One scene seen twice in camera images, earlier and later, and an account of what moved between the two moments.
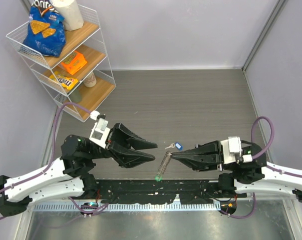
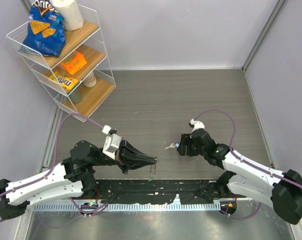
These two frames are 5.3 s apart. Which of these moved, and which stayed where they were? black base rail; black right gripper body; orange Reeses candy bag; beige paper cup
Moved: black right gripper body
Stayed: orange Reeses candy bag; beige paper cup; black base rail
